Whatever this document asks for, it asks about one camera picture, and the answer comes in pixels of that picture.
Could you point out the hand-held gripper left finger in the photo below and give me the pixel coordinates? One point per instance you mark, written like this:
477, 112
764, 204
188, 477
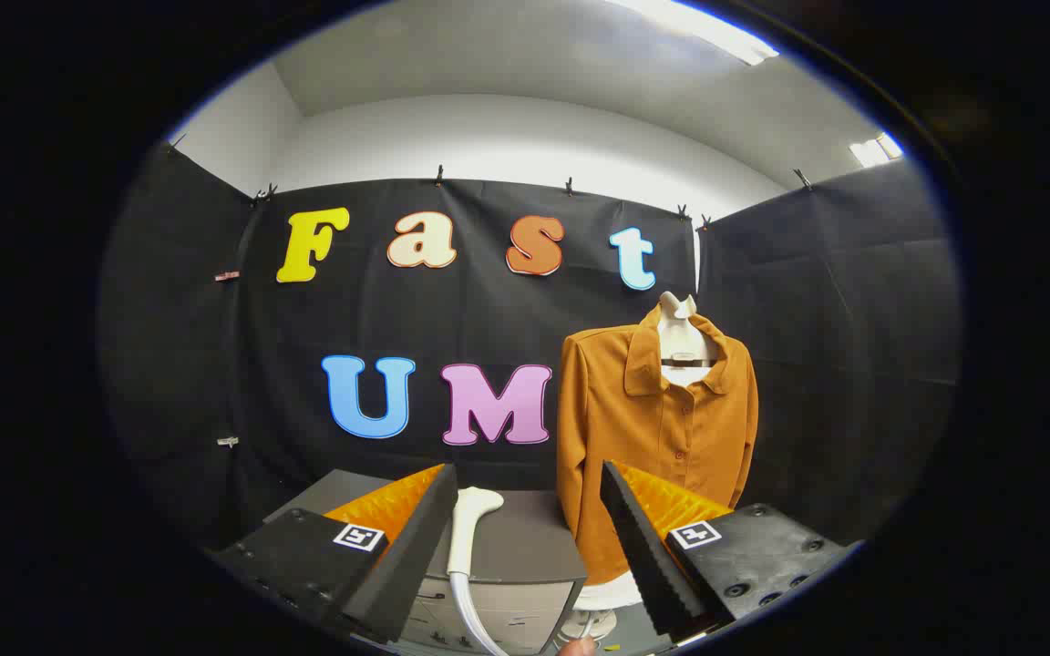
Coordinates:
416, 538

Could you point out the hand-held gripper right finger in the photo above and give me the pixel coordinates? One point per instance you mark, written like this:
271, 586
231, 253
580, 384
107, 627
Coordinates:
643, 547

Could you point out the white garment steamer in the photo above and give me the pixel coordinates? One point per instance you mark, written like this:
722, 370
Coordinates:
463, 538

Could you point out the orange button-up shirt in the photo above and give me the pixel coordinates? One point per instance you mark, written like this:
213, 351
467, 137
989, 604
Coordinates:
634, 419

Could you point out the grey cabinet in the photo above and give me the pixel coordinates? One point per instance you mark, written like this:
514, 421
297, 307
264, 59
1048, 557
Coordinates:
525, 538

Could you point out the white mannequin torso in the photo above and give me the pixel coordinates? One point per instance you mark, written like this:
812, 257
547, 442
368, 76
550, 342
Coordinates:
678, 333

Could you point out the row of black clips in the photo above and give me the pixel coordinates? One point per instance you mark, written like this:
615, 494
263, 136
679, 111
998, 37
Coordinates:
439, 175

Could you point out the small ceiling light panel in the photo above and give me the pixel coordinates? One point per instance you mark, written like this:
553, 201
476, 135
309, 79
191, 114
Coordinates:
876, 150

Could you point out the long ceiling light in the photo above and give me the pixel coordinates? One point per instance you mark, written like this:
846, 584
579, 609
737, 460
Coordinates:
707, 27

